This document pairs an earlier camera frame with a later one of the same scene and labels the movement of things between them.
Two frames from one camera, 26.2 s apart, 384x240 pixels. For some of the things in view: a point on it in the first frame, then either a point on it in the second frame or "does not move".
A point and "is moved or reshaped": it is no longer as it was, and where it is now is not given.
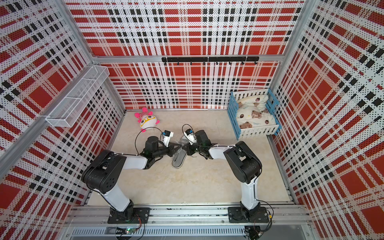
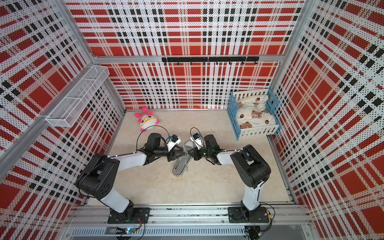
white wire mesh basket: [68, 109] does not move
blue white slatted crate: [254, 113] does not move
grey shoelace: [184, 141] is moved or reshaped
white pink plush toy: [147, 120] does not move
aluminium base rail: [91, 222] does not move
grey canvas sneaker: [179, 158] is moved or reshaped
